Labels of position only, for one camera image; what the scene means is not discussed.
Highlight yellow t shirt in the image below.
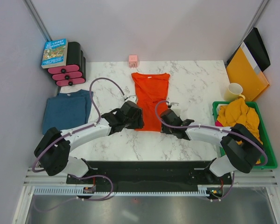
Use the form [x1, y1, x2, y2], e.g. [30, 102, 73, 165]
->
[217, 98, 264, 164]

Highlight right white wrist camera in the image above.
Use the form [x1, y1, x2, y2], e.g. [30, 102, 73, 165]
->
[167, 101, 181, 117]

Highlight yellow mug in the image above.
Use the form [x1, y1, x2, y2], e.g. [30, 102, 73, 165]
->
[224, 83, 245, 101]

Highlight black white folder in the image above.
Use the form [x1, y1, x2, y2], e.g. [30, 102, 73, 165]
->
[226, 27, 271, 72]

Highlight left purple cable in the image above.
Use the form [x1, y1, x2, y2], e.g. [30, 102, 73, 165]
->
[32, 78, 126, 212]

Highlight green plastic bin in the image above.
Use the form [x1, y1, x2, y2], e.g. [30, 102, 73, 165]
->
[212, 101, 278, 170]

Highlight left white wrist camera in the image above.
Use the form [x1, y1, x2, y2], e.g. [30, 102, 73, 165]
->
[124, 95, 138, 104]

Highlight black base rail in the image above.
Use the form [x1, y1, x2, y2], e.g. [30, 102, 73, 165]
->
[66, 161, 231, 191]

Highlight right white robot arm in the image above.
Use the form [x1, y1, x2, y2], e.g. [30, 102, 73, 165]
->
[159, 109, 267, 184]

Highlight black pink drawer organizer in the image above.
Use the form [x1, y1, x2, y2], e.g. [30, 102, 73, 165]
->
[48, 42, 86, 87]

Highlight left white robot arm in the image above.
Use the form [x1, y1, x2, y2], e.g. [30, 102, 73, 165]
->
[34, 100, 144, 183]

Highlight white cable duct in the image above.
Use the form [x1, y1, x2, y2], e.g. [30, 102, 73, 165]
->
[33, 186, 210, 196]

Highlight orange t shirt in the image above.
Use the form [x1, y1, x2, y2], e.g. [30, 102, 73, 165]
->
[131, 72, 170, 132]

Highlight folded blue t shirt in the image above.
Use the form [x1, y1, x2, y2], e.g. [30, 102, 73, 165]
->
[42, 90, 93, 134]

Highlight blue treehouse book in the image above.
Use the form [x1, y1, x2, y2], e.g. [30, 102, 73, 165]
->
[41, 39, 68, 69]

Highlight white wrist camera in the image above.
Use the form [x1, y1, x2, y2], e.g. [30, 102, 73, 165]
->
[167, 101, 181, 117]
[124, 95, 138, 104]

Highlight purple cable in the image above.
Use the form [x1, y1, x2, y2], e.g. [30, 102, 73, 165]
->
[32, 78, 126, 212]
[155, 100, 269, 203]

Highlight pink cube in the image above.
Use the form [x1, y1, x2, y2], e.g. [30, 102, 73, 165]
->
[128, 55, 138, 68]

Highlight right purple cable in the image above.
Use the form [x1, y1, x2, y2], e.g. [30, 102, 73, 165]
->
[155, 100, 269, 203]

